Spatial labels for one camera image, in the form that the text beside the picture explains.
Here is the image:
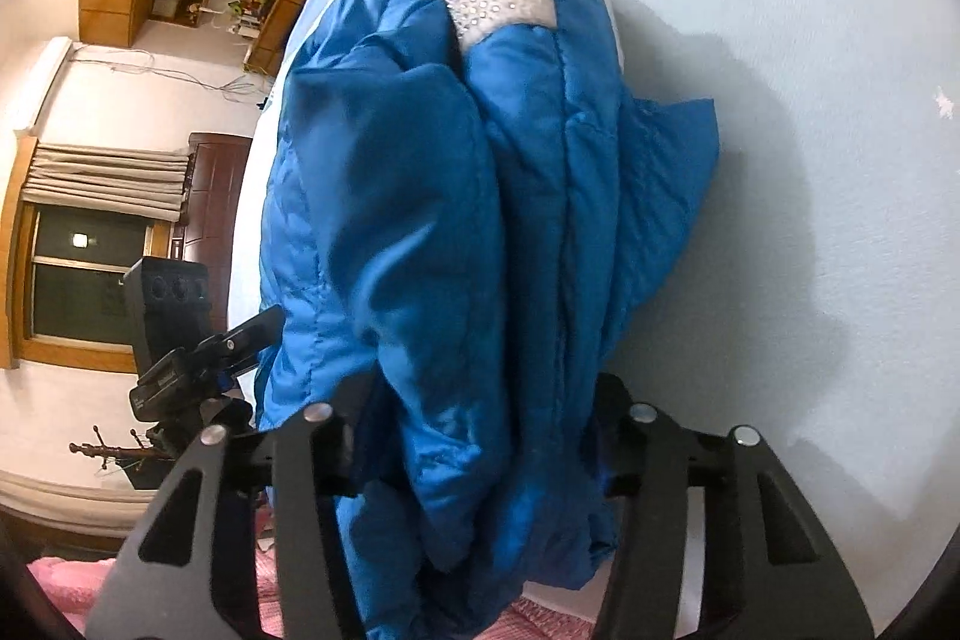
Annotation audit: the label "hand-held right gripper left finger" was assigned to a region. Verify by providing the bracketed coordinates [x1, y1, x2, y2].
[88, 374, 376, 640]

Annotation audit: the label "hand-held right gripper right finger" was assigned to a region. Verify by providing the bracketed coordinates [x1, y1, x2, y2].
[592, 374, 875, 640]

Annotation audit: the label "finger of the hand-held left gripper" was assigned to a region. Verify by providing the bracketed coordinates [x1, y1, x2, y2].
[196, 304, 287, 380]

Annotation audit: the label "blue puffer jacket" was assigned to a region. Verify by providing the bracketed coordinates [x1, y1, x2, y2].
[253, 0, 721, 637]

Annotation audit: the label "wooden framed window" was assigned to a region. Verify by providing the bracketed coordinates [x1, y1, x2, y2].
[9, 136, 179, 372]

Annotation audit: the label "dark wooden wardrobe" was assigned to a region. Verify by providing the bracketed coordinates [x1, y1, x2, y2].
[166, 133, 256, 313]

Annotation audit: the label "beige curtain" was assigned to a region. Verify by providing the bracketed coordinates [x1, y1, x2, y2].
[21, 142, 190, 226]

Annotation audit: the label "dark wooden coat rack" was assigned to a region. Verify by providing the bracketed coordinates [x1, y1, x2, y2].
[69, 424, 182, 487]

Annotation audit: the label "blue and white bed sheet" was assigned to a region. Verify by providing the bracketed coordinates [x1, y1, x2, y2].
[225, 0, 960, 640]

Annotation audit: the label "wall cables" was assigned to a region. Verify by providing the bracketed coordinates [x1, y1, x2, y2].
[69, 46, 265, 107]

